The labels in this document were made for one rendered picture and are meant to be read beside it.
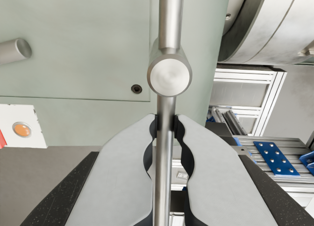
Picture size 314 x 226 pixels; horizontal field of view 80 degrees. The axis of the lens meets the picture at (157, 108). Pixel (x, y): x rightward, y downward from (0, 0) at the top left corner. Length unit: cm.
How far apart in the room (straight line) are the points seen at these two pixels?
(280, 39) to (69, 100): 30
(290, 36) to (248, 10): 7
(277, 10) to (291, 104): 177
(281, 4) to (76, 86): 27
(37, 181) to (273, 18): 267
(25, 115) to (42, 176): 233
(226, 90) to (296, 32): 117
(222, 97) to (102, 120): 127
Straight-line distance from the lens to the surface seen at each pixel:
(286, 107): 203
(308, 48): 37
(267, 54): 35
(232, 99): 152
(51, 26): 26
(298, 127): 222
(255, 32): 30
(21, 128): 34
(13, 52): 26
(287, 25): 31
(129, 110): 26
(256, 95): 157
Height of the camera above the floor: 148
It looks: 61 degrees down
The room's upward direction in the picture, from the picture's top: 178 degrees counter-clockwise
